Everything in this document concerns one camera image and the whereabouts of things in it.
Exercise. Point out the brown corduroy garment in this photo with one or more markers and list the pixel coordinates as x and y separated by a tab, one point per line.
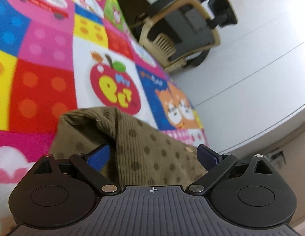
139	153

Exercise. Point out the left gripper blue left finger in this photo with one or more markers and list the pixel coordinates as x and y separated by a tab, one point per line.
99	157

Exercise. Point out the beige mesh office chair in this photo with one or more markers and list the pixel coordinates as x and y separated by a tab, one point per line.
180	33

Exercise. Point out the colourful cartoon play blanket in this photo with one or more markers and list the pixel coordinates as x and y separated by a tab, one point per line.
62	55

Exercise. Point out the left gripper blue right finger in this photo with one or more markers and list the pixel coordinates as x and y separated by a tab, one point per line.
208	158

